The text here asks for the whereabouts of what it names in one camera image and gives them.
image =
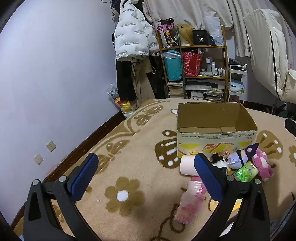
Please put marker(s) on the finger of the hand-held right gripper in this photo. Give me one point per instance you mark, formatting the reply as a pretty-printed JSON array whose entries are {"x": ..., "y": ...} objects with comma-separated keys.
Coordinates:
[{"x": 291, "y": 128}]

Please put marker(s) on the group of cosmetic bottles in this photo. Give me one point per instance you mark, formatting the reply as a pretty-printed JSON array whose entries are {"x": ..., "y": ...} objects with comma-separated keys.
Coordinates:
[{"x": 209, "y": 66}]

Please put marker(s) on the red patterned bag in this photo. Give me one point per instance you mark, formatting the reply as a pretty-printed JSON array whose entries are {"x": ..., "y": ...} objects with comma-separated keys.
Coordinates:
[{"x": 190, "y": 64}]

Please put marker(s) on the white plastic bag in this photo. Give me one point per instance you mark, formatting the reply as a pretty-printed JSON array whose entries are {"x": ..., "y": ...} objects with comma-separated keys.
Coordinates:
[{"x": 214, "y": 27}]

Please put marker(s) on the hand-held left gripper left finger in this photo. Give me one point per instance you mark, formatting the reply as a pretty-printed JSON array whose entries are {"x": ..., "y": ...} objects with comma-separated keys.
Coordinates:
[{"x": 84, "y": 178}]

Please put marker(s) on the pink plastic tissue packet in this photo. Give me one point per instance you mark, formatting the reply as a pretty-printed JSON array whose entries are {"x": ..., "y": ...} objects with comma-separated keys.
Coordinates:
[{"x": 190, "y": 204}]

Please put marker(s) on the white wall socket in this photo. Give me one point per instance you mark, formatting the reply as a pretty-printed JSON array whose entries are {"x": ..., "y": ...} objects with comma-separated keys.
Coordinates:
[
  {"x": 51, "y": 146},
  {"x": 38, "y": 159}
]

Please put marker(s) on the pink plush toy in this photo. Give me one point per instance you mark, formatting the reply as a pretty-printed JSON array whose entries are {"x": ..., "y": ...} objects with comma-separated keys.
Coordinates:
[{"x": 262, "y": 165}]

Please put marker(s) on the beige hanging trousers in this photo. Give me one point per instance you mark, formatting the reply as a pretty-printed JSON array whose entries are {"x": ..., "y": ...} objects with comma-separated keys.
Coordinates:
[{"x": 143, "y": 81}]

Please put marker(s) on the white duvet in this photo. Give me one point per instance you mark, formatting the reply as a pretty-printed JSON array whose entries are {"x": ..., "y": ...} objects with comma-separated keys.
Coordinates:
[{"x": 261, "y": 46}]

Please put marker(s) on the pink and black printed cloth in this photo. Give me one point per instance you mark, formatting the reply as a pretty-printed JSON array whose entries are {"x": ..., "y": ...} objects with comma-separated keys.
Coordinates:
[{"x": 166, "y": 32}]

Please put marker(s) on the cream curtain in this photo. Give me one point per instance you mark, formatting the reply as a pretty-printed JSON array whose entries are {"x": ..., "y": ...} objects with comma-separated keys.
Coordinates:
[{"x": 185, "y": 9}]

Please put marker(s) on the black and white plush toy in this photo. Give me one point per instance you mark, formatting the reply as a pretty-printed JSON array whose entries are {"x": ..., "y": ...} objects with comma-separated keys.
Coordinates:
[{"x": 218, "y": 164}]

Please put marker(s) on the printed cardboard box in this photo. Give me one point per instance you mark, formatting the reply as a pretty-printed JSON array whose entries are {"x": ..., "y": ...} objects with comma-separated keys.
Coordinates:
[{"x": 196, "y": 143}]

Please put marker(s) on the green tissue pack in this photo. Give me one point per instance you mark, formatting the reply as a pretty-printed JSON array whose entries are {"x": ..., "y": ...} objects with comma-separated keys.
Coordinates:
[{"x": 245, "y": 171}]

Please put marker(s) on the teal bag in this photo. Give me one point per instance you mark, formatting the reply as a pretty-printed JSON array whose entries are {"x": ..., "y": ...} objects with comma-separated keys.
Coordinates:
[{"x": 173, "y": 69}]

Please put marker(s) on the stacks of books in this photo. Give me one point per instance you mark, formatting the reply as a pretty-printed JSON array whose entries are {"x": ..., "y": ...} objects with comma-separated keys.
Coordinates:
[{"x": 175, "y": 90}]

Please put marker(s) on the white puffer jacket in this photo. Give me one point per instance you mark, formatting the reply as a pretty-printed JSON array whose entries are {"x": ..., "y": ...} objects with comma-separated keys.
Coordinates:
[{"x": 131, "y": 34}]

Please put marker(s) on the purple-haired plush doll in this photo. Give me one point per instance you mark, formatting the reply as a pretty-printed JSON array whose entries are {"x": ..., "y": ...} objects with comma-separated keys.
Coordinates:
[{"x": 238, "y": 157}]

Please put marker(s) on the black hanging garment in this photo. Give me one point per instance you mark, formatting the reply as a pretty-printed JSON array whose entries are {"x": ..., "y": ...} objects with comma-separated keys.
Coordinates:
[
  {"x": 158, "y": 78},
  {"x": 124, "y": 81}
]

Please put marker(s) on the white trolley cart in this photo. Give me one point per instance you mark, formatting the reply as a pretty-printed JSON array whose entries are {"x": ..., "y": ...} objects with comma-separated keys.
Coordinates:
[{"x": 237, "y": 66}]

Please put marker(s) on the white paper roll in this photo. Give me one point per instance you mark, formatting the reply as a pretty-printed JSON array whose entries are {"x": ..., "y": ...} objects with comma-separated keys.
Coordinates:
[{"x": 187, "y": 165}]

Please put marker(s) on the dark bag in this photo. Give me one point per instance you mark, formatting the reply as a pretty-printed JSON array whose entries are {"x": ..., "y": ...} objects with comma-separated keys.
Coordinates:
[{"x": 235, "y": 74}]

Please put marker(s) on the plastic bag with yellow items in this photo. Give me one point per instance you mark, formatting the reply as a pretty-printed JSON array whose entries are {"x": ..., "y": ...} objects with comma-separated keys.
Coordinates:
[{"x": 124, "y": 107}]

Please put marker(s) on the light blue cloth bundle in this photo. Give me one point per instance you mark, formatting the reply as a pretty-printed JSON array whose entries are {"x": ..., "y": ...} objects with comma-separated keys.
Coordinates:
[{"x": 237, "y": 85}]

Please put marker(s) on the beige flower blanket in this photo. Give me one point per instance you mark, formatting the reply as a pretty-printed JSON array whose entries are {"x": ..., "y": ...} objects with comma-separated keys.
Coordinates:
[{"x": 138, "y": 150}]

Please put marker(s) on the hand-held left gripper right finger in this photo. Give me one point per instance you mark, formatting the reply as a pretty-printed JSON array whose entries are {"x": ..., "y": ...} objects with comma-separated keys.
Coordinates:
[{"x": 209, "y": 178}]

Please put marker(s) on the blond wig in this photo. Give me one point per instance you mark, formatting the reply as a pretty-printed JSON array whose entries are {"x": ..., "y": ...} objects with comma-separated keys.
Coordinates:
[{"x": 186, "y": 34}]

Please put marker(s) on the wooden shelf rack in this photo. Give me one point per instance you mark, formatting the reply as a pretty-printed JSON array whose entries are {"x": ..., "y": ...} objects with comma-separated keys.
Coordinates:
[{"x": 208, "y": 46}]

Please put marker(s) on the black box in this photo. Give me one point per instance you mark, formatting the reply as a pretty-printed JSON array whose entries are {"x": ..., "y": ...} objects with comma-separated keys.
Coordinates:
[{"x": 200, "y": 38}]

